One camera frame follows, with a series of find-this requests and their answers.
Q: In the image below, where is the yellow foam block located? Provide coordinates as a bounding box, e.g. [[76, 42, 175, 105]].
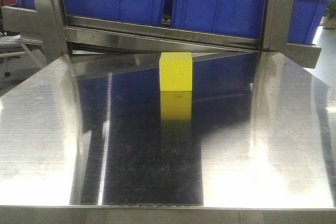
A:
[[159, 52, 193, 91]]

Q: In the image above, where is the stainless steel shelf rack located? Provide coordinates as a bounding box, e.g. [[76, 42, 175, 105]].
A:
[[2, 0, 321, 68]]

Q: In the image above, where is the blue plastic bin right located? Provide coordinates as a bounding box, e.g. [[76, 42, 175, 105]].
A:
[[171, 0, 333, 45]]

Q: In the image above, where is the green potted plant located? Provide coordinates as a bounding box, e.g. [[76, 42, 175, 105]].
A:
[[323, 0, 335, 29]]

